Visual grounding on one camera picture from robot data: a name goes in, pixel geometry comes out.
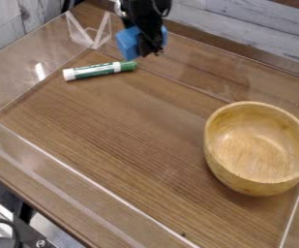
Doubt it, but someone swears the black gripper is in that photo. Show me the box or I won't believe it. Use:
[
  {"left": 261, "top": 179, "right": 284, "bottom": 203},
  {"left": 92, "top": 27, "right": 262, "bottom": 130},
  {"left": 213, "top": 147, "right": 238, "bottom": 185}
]
[{"left": 121, "top": 0, "right": 173, "bottom": 57}]

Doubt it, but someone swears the blue foam block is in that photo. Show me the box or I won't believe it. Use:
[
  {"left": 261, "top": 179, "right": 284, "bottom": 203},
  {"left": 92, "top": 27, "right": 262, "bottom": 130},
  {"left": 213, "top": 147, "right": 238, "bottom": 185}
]
[{"left": 116, "top": 26, "right": 169, "bottom": 61}]

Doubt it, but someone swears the clear acrylic tray wall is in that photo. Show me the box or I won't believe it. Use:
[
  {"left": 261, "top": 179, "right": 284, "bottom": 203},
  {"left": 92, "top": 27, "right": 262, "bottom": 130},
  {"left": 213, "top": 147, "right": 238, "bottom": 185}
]
[{"left": 0, "top": 124, "right": 201, "bottom": 248}]

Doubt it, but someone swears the clear acrylic triangular bracket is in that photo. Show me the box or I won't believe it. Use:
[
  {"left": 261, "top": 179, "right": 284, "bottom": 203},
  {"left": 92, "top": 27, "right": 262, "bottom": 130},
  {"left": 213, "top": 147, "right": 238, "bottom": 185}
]
[{"left": 65, "top": 12, "right": 112, "bottom": 50}]

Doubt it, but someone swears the green white marker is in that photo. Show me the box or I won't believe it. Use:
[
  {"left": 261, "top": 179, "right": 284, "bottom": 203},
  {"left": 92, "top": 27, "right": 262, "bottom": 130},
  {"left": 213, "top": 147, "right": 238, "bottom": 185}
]
[{"left": 64, "top": 61, "right": 138, "bottom": 81}]

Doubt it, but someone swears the black cable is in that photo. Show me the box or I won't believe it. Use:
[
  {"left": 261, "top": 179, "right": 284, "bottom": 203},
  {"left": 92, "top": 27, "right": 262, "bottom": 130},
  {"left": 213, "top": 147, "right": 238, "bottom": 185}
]
[{"left": 0, "top": 218, "right": 29, "bottom": 248}]

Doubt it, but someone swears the brown wooden bowl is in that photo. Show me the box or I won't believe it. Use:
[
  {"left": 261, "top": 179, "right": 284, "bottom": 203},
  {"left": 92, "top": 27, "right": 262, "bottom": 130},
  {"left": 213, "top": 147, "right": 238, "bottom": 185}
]
[{"left": 204, "top": 101, "right": 299, "bottom": 197}]

